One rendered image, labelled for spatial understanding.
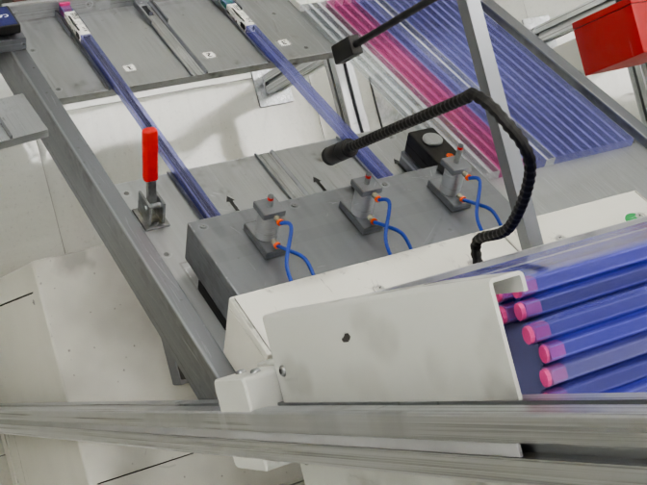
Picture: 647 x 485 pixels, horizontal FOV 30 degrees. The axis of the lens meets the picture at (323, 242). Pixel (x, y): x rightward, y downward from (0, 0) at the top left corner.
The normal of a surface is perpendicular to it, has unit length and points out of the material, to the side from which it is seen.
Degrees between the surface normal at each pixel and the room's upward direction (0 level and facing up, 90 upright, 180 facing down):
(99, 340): 0
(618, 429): 90
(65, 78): 45
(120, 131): 0
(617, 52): 90
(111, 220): 90
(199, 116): 0
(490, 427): 90
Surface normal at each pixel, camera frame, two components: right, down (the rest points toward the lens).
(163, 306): -0.87, 0.22
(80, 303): 0.43, -0.12
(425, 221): 0.13, -0.77
